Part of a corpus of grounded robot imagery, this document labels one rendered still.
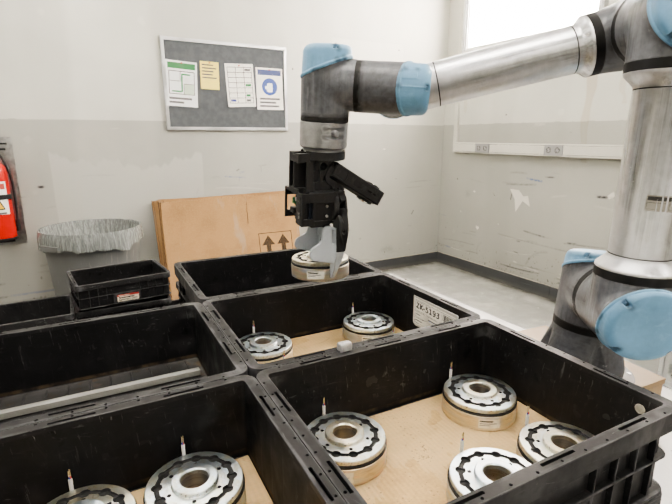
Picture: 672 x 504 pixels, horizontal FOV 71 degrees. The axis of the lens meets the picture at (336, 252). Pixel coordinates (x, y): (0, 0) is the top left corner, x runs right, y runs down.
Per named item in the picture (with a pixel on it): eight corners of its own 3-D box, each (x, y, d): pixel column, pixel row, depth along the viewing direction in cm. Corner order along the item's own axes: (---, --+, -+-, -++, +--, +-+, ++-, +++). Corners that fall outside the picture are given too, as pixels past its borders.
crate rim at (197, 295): (324, 253, 130) (324, 244, 129) (384, 282, 104) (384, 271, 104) (173, 272, 112) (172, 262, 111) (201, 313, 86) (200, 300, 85)
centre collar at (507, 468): (496, 457, 54) (496, 452, 54) (531, 484, 50) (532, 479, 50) (463, 471, 52) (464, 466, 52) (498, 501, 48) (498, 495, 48)
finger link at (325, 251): (306, 281, 79) (303, 226, 77) (337, 276, 81) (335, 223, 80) (314, 285, 76) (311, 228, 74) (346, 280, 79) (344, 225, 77)
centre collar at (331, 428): (351, 419, 61) (351, 415, 61) (372, 440, 57) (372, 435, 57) (317, 430, 59) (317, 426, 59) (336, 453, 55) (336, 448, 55)
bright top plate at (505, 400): (474, 370, 75) (474, 367, 75) (530, 398, 67) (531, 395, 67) (429, 389, 70) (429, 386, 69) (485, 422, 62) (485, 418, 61)
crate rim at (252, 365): (384, 282, 104) (384, 271, 103) (484, 330, 78) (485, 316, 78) (201, 313, 86) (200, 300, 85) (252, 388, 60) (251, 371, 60)
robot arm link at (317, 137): (334, 119, 78) (359, 124, 71) (333, 147, 80) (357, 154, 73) (292, 119, 75) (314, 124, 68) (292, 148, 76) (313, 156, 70)
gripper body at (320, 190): (283, 219, 80) (284, 147, 76) (329, 215, 84) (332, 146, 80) (302, 232, 73) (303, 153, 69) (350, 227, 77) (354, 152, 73)
